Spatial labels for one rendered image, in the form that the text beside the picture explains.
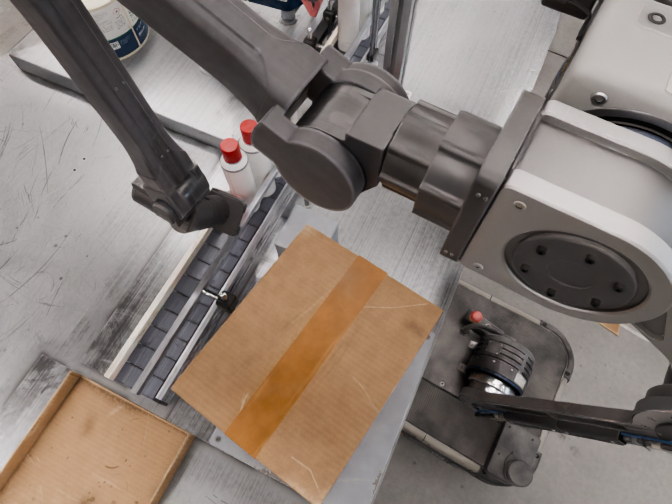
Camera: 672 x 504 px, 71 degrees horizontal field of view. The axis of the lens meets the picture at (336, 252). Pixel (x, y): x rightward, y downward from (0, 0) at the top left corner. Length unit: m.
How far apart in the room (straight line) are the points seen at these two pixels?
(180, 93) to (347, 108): 0.91
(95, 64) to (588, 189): 0.50
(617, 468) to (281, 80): 1.80
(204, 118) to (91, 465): 0.75
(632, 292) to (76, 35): 0.56
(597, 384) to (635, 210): 1.69
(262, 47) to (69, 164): 0.95
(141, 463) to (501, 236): 0.79
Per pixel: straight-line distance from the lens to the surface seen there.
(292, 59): 0.40
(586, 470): 1.94
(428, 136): 0.35
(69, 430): 1.04
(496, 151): 0.32
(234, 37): 0.40
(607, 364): 2.05
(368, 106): 0.37
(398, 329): 0.66
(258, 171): 0.95
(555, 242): 0.33
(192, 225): 0.79
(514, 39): 1.50
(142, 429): 0.98
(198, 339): 0.94
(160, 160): 0.68
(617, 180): 0.34
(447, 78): 1.34
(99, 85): 0.62
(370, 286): 0.67
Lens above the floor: 1.75
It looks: 65 degrees down
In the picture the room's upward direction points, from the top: straight up
